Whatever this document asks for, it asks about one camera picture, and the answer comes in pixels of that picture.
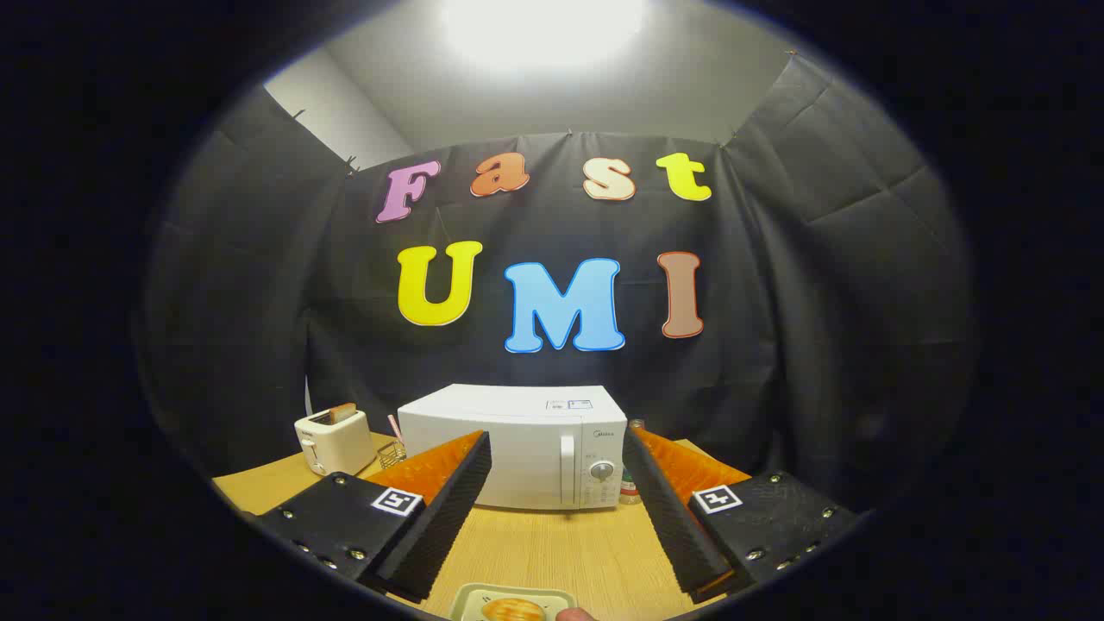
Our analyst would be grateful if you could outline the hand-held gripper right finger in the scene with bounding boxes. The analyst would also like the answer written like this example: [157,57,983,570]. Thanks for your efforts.
[621,427,863,603]

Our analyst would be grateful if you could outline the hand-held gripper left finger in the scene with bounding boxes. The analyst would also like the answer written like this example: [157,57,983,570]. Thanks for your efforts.
[254,430,492,603]

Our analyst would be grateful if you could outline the white microwave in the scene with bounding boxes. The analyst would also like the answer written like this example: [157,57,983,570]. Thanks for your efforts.
[397,384,628,510]

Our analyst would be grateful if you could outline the golden bread roll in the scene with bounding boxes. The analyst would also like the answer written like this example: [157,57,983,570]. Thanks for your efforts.
[481,598,547,621]

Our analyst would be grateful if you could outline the clear bottle red label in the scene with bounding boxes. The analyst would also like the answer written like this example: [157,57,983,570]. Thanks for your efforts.
[619,419,646,505]

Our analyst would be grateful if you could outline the pale green tray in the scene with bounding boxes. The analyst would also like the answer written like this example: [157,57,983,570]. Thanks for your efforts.
[450,583,577,621]

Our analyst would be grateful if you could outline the white toaster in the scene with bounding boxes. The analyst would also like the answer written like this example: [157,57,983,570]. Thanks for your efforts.
[294,408,377,477]

